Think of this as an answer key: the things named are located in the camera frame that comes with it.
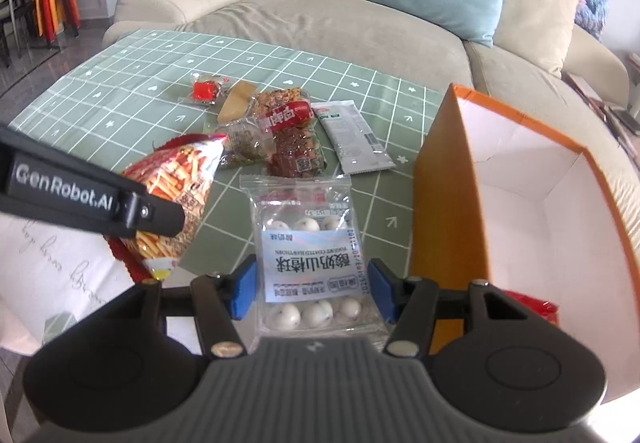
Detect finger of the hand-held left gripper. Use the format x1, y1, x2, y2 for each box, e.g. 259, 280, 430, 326
107, 190, 187, 240

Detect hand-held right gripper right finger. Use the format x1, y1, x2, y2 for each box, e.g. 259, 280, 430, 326
367, 259, 531, 358

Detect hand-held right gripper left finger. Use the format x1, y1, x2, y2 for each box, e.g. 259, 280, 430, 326
107, 255, 259, 359

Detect red striped stick snack bag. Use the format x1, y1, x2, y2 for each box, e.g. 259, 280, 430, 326
102, 133, 229, 283

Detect clear packet of white balls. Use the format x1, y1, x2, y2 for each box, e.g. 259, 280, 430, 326
240, 173, 392, 343

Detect beige wafer packet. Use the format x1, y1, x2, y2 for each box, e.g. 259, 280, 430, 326
216, 82, 259, 124

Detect grey white snack packet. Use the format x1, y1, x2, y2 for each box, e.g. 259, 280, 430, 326
312, 100, 396, 175

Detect green checked tablecloth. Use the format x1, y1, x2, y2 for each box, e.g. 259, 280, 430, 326
10, 29, 451, 285

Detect small red candy packet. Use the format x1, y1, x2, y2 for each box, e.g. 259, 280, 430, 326
179, 73, 236, 105

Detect dark red jerky packet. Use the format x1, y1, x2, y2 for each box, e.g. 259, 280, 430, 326
267, 128, 327, 177

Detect red crinkled bag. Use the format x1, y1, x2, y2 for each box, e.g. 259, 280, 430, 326
504, 289, 562, 327

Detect red label snack packet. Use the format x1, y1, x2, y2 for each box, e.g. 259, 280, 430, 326
257, 100, 319, 139

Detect red and orange stools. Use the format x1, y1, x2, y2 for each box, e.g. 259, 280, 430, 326
34, 0, 81, 42

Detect beige sofa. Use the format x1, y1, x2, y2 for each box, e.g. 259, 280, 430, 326
102, 0, 640, 224

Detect stack of magazines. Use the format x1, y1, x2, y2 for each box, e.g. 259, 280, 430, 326
565, 72, 640, 150

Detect beige back cushion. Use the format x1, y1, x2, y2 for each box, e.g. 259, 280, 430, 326
487, 0, 580, 79

